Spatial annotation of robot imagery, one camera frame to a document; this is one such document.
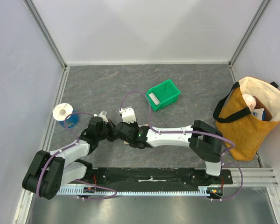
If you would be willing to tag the toilet paper roll blue wrapper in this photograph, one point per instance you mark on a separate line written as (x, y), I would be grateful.
(63, 113)

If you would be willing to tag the slotted cable duct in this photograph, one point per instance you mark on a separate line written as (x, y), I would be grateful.
(88, 190)

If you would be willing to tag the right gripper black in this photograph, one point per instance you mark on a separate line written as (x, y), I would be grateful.
(121, 129)

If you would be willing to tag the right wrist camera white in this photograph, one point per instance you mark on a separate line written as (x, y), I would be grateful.
(128, 115)

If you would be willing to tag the items inside tote bag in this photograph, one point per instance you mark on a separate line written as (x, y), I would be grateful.
(257, 108)

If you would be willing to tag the credit card stack in bin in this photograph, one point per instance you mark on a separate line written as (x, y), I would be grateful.
(154, 99)

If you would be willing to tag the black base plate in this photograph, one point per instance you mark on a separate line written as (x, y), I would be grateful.
(155, 178)

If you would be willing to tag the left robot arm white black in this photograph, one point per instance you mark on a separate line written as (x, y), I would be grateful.
(49, 171)

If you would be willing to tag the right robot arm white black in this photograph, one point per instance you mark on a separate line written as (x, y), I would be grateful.
(203, 139)

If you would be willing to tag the mustard canvas tote bag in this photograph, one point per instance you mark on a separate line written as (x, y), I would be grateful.
(236, 122)

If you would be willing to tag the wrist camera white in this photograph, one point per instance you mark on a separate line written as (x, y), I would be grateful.
(103, 115)
(128, 115)

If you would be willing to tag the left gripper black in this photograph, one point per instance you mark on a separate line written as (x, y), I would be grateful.
(112, 137)

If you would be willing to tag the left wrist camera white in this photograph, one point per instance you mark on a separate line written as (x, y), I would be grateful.
(103, 115)

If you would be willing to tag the green plastic bin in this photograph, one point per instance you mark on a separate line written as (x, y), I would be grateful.
(166, 92)

